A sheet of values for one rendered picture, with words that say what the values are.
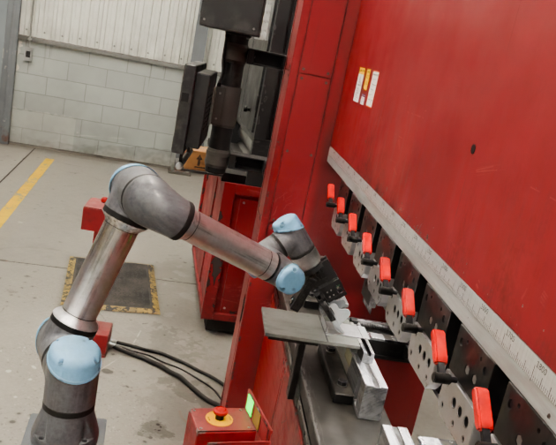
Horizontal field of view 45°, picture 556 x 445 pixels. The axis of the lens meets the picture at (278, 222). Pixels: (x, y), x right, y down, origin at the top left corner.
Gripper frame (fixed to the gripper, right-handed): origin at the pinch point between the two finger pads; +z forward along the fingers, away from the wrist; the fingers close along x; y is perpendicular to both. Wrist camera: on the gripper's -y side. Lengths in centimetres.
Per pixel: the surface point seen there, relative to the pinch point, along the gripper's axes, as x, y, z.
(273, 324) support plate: -3.2, -14.8, -11.2
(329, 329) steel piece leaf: -1.6, -2.2, -0.9
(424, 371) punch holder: -61, 14, -13
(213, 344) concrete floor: 189, -81, 64
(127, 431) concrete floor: 91, -109, 40
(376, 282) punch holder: -18.7, 15.2, -14.3
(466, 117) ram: -48, 45, -49
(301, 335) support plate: -8.1, -9.1, -6.4
